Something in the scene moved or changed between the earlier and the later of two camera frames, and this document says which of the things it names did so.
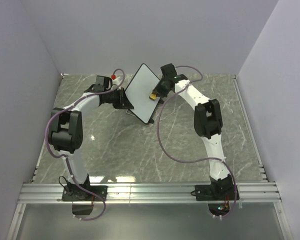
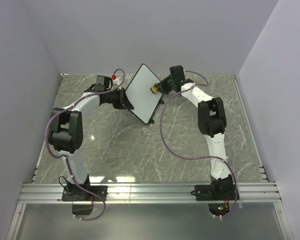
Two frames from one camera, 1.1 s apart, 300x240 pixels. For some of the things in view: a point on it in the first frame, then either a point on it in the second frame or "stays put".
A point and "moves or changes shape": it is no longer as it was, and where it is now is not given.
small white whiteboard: x=143 y=84 stays put
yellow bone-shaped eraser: x=153 y=96 moves or changes shape
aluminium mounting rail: x=52 y=193 stays put
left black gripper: x=124 y=103 stays put
